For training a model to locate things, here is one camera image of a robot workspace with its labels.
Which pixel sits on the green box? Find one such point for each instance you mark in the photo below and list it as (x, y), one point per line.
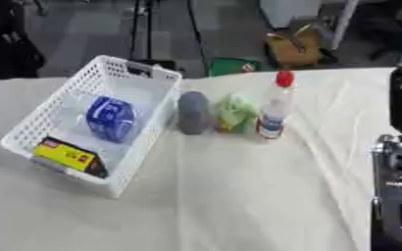
(233, 67)

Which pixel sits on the yellow and black box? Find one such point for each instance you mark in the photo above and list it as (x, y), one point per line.
(67, 155)

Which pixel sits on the yellow-brown bag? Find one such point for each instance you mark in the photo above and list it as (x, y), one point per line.
(295, 48)

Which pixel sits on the white bottle with red cap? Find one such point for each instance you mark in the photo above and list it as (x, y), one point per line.
(274, 114)

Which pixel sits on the green plastic packet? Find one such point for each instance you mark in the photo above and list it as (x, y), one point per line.
(235, 111)

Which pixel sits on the grey oblong object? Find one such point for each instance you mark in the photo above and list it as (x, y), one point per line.
(193, 113)

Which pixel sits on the white perforated plastic basket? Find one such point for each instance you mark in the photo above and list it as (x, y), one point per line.
(153, 85)

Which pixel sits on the black tripod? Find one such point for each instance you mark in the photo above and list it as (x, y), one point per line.
(143, 32)

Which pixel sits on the blue wrapped package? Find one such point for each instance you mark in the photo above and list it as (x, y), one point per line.
(110, 118)

